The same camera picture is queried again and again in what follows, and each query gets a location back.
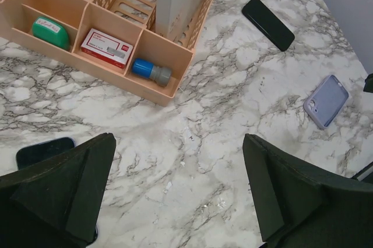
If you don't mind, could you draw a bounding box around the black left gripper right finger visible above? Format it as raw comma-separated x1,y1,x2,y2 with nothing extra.
242,134,372,247

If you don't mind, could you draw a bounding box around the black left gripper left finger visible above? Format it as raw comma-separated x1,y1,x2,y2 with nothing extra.
1,133,116,247

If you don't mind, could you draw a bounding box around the lavender phone case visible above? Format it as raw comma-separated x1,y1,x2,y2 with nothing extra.
303,75,349,130

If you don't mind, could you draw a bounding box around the black smartphone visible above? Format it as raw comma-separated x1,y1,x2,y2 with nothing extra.
241,0,295,52

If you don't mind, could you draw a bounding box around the blue-edged smartphone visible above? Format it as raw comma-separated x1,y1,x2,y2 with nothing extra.
10,137,103,247

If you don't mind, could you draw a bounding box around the red white staples box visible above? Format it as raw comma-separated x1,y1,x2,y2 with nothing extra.
80,28,133,69

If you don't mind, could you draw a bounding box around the blue grey round stamp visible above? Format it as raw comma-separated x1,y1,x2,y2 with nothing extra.
132,58,172,87

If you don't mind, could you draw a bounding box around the green stamp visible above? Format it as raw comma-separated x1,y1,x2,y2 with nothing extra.
31,16,70,51

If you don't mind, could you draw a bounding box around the peach plastic desk organizer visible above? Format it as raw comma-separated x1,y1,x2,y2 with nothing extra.
1,0,212,106

